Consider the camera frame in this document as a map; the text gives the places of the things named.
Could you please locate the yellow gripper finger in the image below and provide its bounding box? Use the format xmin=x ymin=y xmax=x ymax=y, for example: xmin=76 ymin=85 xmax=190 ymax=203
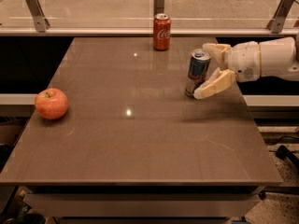
xmin=193 ymin=68 xmax=236 ymax=100
xmin=203 ymin=43 xmax=232 ymax=68

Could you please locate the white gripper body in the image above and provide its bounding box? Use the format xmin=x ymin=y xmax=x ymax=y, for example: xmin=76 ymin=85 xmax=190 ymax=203
xmin=226 ymin=41 xmax=261 ymax=82

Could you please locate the blue silver redbull can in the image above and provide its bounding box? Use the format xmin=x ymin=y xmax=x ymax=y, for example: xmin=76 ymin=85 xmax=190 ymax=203
xmin=185 ymin=49 xmax=211 ymax=97

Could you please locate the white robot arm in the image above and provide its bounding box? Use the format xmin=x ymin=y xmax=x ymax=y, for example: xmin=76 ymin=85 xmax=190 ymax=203
xmin=193 ymin=37 xmax=299 ymax=100

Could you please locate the red coca-cola can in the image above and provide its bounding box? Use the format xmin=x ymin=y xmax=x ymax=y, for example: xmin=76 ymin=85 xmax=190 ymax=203
xmin=153 ymin=13 xmax=171 ymax=50

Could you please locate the black chair base leg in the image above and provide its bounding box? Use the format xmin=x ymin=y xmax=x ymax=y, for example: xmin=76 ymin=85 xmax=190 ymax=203
xmin=276 ymin=145 xmax=299 ymax=170

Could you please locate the glass railing panel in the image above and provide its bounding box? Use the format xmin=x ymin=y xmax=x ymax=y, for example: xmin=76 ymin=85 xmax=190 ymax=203
xmin=0 ymin=0 xmax=299 ymax=30

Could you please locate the red apple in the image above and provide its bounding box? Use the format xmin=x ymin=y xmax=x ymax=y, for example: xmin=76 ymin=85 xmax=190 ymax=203
xmin=35 ymin=88 xmax=69 ymax=120

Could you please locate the right metal railing bracket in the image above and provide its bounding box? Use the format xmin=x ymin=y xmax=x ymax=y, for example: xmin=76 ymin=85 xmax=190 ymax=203
xmin=266 ymin=0 xmax=295 ymax=34

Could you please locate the metal railing bracket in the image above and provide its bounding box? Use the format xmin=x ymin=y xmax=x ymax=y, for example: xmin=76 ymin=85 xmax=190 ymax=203
xmin=25 ymin=0 xmax=50 ymax=33
xmin=266 ymin=0 xmax=295 ymax=34
xmin=153 ymin=0 xmax=164 ymax=15

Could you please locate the middle metal railing bracket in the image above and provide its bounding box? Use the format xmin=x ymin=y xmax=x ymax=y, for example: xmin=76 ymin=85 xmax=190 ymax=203
xmin=153 ymin=0 xmax=164 ymax=15

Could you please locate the left metal railing bracket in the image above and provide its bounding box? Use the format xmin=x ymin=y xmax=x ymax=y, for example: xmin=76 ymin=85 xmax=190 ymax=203
xmin=25 ymin=0 xmax=50 ymax=33

